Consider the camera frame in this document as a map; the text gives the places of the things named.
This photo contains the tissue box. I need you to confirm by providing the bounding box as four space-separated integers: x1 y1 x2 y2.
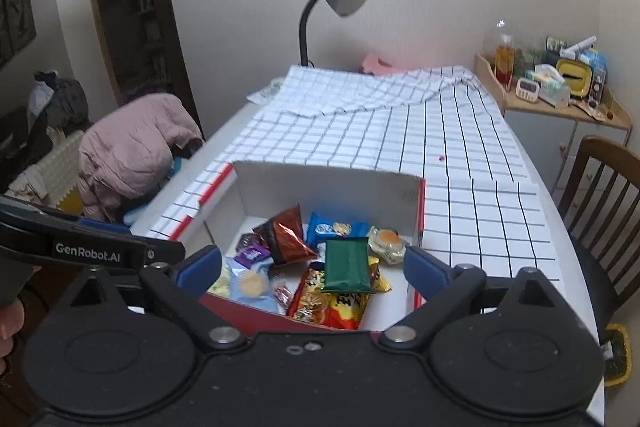
526 64 570 109

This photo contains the small red candy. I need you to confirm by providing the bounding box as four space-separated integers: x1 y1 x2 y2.
272 284 293 310

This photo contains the dark bookshelf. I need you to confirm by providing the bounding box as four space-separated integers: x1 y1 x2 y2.
90 0 200 120

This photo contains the orange drink bottle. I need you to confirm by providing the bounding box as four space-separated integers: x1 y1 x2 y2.
495 35 515 91

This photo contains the white checkered tablecloth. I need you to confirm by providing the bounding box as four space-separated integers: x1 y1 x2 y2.
134 66 563 284

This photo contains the red yellow snack bag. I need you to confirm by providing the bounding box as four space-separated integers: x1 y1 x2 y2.
286 256 392 331

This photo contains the red brown triangular snack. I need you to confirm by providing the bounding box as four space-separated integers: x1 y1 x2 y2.
253 205 317 267

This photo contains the person's left hand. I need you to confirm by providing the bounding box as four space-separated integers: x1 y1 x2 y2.
0 263 44 360

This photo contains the purple candy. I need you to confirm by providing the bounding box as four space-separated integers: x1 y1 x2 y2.
234 244 271 269

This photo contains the pale yellow snack packet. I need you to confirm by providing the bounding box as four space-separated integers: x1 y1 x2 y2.
207 263 231 299

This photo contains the red cardboard box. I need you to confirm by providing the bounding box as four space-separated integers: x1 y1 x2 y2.
169 159 428 337

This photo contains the wooden corner cabinet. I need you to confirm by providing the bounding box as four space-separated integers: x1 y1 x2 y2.
473 54 634 195

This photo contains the dark wall picture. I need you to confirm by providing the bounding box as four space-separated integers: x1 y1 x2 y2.
1 0 37 66

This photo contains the blue cookie packet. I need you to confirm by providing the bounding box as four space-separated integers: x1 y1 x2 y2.
306 212 370 249

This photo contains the light blue biscuit packet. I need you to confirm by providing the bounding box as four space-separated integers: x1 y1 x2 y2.
227 258 279 314

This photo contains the white digital timer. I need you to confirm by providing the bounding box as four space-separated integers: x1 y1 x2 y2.
515 78 540 104

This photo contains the egg yolk pastry packet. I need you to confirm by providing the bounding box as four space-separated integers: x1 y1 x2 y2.
368 227 406 265

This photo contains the wooden chair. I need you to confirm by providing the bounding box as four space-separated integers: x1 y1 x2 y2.
558 135 639 331

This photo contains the yellow woven waste basket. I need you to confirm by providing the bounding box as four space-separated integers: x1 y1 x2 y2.
602 323 632 388

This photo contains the green snack packet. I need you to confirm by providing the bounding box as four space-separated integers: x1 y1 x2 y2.
323 237 373 294

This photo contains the pink puffer jacket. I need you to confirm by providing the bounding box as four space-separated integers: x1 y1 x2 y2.
77 93 204 222

